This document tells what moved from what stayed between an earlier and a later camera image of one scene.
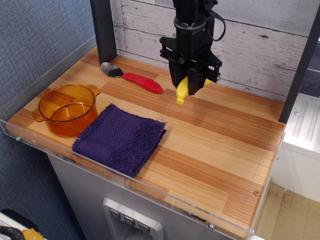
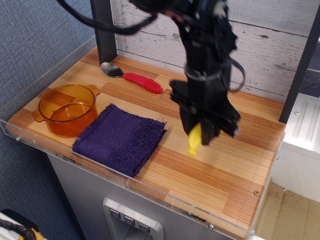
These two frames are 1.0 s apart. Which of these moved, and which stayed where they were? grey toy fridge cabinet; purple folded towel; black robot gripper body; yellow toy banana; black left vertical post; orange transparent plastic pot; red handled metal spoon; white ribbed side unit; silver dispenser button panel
Moved: yellow toy banana; black robot gripper body
Stayed: silver dispenser button panel; grey toy fridge cabinet; purple folded towel; orange transparent plastic pot; black left vertical post; white ribbed side unit; red handled metal spoon
